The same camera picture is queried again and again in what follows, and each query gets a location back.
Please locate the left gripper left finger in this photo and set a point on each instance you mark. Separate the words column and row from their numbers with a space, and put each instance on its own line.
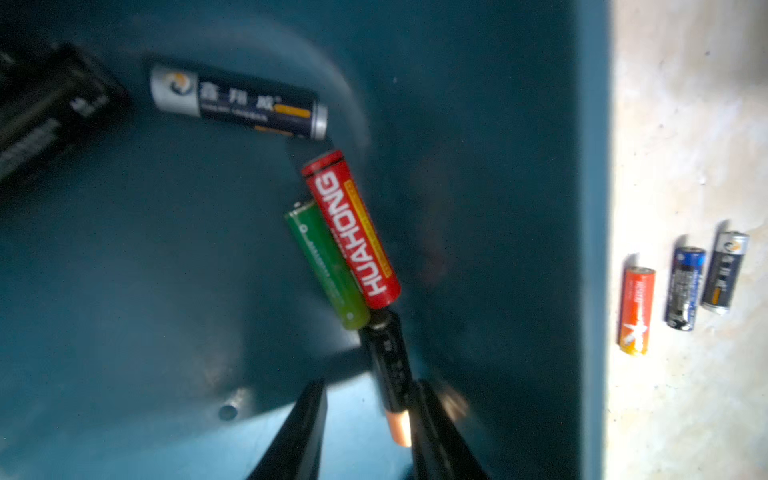
column 295, row 452

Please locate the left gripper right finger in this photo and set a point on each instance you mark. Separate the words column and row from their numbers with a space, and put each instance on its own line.
column 438, row 449

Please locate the teal plastic storage box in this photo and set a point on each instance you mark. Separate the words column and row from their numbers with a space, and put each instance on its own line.
column 158, row 321

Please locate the red orange AAA battery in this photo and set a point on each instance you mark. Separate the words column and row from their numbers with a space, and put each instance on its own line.
column 636, row 310

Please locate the dark blue battery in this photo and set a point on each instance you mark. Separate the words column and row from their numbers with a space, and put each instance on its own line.
column 683, row 293

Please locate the black silver battery row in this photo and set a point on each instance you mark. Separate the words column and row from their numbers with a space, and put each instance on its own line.
column 723, row 273

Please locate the black battery copper end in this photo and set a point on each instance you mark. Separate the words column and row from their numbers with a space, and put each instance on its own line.
column 384, row 343

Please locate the green battery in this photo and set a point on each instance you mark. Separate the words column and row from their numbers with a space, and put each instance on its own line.
column 309, row 229

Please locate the red Huahong battery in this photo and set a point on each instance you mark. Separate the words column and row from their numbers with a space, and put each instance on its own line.
column 334, row 189

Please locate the black gold battery top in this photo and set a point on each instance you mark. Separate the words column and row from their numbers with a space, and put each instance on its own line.
column 60, row 104

